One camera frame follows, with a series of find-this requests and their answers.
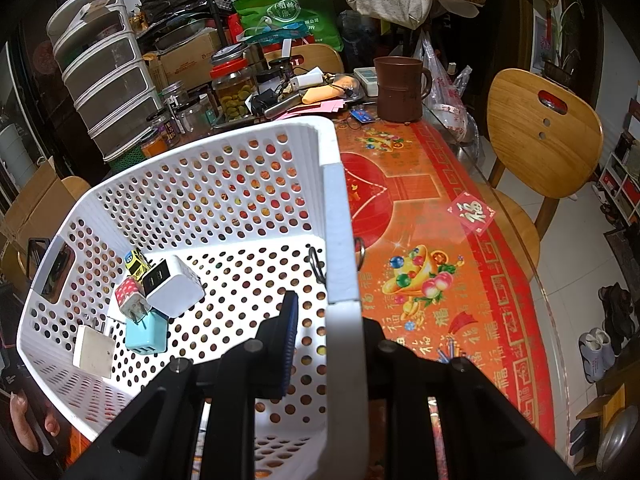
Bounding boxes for wooden chair with handle hole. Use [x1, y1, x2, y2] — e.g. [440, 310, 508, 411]
[475, 67, 604, 281]

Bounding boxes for white charger cube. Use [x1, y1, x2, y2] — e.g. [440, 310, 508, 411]
[72, 325, 116, 380]

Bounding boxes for green mesh basket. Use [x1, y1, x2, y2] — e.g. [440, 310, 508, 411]
[102, 145, 151, 173]

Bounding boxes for black phone stand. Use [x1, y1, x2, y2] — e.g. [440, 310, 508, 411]
[26, 236, 51, 281]

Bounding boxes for small glass jar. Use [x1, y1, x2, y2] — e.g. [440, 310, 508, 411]
[175, 95, 216, 133]

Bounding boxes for orange pouch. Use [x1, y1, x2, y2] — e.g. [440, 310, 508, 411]
[302, 85, 346, 106]

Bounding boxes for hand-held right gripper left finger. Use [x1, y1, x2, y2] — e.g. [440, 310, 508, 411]
[62, 290, 299, 480]

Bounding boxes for white cubby shelf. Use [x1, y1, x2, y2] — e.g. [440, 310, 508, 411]
[597, 130, 640, 221]

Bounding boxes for red square sticker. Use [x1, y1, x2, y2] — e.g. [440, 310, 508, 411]
[446, 191, 496, 235]

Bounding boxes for brown cardboard box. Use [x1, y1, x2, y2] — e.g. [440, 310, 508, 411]
[147, 30, 226, 91]

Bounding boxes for grey sneakers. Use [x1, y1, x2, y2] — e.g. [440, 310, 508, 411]
[579, 327, 616, 383]

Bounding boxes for stacked clear drawer tower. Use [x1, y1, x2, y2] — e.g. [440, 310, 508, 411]
[46, 0, 166, 161]

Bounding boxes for green shopping bag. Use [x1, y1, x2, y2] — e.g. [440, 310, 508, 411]
[233, 0, 343, 51]

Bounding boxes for glass jar with red lid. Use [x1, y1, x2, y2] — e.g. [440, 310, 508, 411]
[210, 57, 256, 123]

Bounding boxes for white power adapter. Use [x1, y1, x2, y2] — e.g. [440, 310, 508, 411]
[290, 71, 326, 90]

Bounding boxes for yellow toy car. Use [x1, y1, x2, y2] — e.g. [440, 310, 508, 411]
[123, 249, 153, 281]

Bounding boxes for white perforated plastic basket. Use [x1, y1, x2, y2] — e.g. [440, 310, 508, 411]
[16, 116, 368, 480]

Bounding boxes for dark shoes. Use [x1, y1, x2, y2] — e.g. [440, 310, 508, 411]
[597, 282, 636, 346]

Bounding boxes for white plastic bag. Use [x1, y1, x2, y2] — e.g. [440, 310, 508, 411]
[412, 30, 481, 158]

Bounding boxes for pink dotted charger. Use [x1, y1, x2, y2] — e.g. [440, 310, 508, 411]
[114, 278, 153, 325]

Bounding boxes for brown mug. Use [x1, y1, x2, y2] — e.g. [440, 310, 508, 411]
[373, 56, 433, 123]

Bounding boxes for dark floor rug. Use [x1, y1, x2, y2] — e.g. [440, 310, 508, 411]
[602, 227, 640, 281]

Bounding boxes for small card box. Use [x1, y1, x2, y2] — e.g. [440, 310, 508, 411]
[354, 66, 381, 97]

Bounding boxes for open cardboard box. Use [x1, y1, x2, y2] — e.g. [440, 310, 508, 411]
[0, 157, 76, 261]

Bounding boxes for metal pot lid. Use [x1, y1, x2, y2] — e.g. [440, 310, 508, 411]
[595, 402, 640, 473]

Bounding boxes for person's left hand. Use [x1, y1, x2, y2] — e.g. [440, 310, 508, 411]
[9, 394, 62, 457]

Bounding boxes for white dual port charger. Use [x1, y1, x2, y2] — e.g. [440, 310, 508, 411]
[142, 255, 206, 318]

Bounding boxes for glass jar with dark label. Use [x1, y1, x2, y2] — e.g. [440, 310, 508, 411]
[147, 110, 178, 148]

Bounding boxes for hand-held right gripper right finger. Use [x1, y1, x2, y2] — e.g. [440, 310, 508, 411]
[361, 317, 576, 480]

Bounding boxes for light blue charger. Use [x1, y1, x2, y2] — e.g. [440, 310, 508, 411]
[125, 310, 168, 356]

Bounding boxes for potted plant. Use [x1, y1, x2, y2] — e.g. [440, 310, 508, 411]
[542, 2, 583, 81]

